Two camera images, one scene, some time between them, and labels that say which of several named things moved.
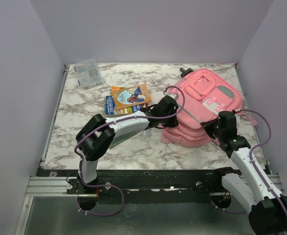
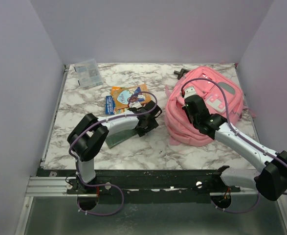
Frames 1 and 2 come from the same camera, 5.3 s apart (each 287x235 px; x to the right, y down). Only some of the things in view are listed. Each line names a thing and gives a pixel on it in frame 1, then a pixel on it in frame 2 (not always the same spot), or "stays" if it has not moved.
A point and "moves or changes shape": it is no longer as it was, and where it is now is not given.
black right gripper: (208, 126) → (185, 107)
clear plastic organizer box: (88, 73) stays
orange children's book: (127, 96) stays
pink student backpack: (206, 94) moves or changes shape
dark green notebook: (118, 139) stays
